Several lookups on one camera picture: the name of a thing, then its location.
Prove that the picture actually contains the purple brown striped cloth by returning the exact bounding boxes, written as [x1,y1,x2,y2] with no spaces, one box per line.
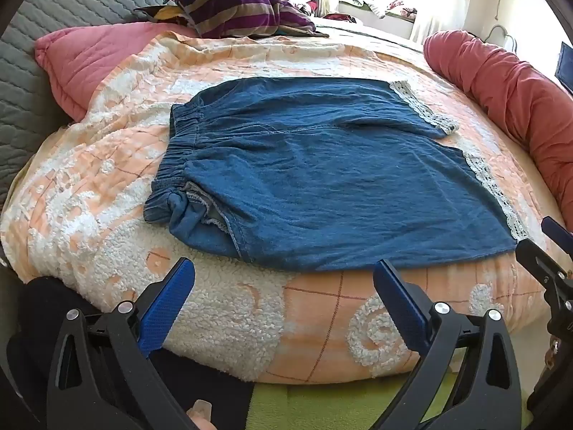
[168,0,329,39]

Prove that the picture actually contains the blue denim pants lace trim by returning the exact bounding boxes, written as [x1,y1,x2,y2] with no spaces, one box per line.
[144,77,526,273]

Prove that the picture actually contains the beige striped bed sheet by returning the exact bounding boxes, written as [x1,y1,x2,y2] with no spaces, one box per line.
[313,17,426,51]

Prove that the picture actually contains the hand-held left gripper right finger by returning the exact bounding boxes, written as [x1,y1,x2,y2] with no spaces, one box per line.
[373,259,524,430]

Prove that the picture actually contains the grey quilted headboard cushion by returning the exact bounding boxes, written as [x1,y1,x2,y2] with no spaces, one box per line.
[0,0,233,211]

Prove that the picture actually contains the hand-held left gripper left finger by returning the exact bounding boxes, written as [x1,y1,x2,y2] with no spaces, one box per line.
[46,257,196,430]

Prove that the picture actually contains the green sheet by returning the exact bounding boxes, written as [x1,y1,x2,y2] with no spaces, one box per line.
[248,358,538,430]

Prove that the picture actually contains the white cloth on windowsill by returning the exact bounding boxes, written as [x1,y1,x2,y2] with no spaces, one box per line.
[340,0,417,19]

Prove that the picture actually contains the orange white fleece blanket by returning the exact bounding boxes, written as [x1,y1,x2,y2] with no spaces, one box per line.
[0,31,560,383]

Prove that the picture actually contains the red bolster cushion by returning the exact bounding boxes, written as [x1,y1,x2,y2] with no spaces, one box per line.
[423,31,573,229]

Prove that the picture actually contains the pink quilted pillow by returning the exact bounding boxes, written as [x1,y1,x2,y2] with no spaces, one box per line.
[35,22,198,123]

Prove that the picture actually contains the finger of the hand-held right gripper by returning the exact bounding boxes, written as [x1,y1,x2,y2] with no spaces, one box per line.
[516,239,573,294]
[541,216,573,252]

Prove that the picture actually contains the white curtain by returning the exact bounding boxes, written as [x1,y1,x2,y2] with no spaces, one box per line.
[412,0,475,46]

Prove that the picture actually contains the yellow black cloth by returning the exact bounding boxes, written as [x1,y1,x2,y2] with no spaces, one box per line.
[134,4,193,25]

